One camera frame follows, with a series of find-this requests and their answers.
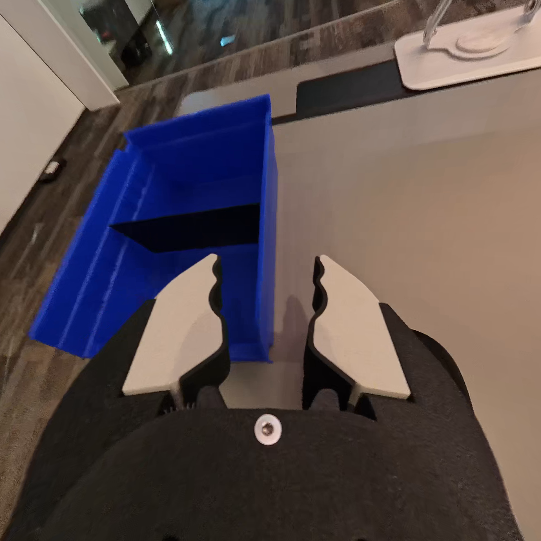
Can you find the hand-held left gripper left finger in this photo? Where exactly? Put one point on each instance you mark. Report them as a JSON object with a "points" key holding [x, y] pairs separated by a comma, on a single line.
{"points": [[173, 334]]}

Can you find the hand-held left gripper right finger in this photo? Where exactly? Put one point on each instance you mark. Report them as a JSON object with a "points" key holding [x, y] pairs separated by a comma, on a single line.
{"points": [[355, 334]]}

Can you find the blue divided storage bin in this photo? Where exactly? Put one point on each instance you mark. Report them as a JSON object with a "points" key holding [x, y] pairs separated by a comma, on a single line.
{"points": [[190, 169]]}

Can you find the small black red device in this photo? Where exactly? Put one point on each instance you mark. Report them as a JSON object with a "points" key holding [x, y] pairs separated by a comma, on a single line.
{"points": [[53, 169]]}

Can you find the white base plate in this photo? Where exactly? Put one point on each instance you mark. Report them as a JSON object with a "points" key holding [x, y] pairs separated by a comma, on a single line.
{"points": [[465, 72]]}

